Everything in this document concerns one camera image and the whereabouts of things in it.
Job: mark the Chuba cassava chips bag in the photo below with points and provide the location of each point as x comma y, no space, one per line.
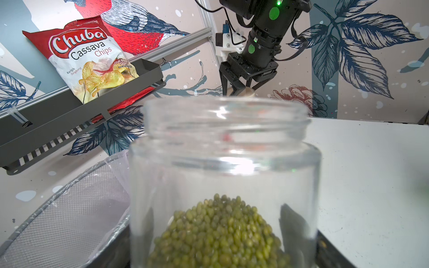
86,56

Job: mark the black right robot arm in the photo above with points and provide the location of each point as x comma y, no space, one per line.
268,22

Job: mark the beige jar lid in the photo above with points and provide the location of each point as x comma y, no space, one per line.
247,93

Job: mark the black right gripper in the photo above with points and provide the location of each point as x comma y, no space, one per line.
241,74

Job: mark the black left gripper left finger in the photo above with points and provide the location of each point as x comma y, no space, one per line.
117,253

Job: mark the jar with beige lid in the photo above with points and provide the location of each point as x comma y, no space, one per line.
194,148

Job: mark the black wall basket shelf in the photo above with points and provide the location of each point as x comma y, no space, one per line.
33,132

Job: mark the metal mesh trash bin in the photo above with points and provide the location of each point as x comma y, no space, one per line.
58,234

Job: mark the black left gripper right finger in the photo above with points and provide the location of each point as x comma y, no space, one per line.
328,256

